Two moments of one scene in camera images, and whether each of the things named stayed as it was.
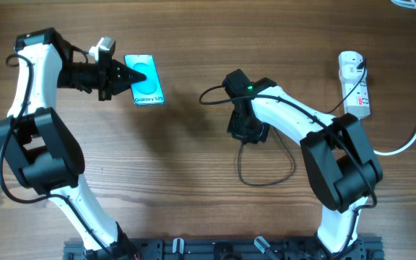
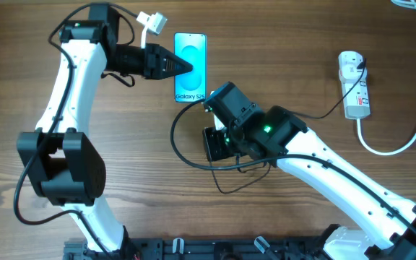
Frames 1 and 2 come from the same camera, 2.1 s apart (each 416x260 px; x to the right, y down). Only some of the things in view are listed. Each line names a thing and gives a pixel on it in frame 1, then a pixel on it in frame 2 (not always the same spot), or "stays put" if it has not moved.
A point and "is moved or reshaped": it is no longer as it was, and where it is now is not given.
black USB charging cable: x=286 y=146 is moved or reshaped
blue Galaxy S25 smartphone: x=147 y=92 → x=191 y=48
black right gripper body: x=248 y=129 → x=224 y=143
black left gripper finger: x=123 y=76 → x=170 y=65
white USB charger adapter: x=351 y=71 stays put
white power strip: x=353 y=75 stays put
